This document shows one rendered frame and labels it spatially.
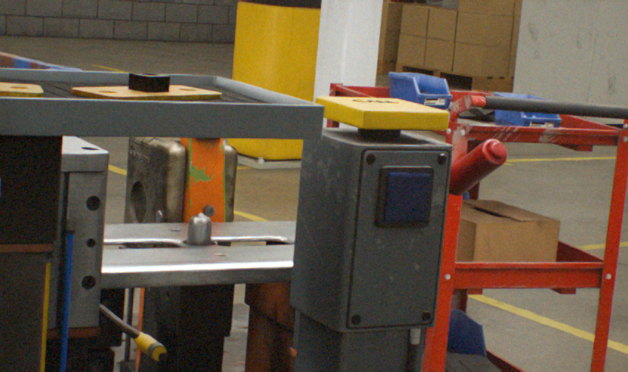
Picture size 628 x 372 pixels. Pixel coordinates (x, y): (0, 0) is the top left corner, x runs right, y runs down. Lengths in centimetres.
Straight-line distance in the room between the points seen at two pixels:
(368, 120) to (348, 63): 420
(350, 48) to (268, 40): 314
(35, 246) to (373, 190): 20
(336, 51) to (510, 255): 190
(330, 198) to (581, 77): 1039
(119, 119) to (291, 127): 10
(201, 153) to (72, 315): 42
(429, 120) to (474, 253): 239
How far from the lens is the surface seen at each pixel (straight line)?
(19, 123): 71
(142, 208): 140
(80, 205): 93
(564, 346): 497
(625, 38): 1141
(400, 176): 84
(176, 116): 73
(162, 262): 111
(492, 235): 326
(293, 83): 823
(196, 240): 120
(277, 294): 125
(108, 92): 79
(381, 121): 84
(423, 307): 87
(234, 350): 198
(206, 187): 133
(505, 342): 493
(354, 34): 504
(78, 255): 94
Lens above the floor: 125
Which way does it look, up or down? 9 degrees down
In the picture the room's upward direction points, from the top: 5 degrees clockwise
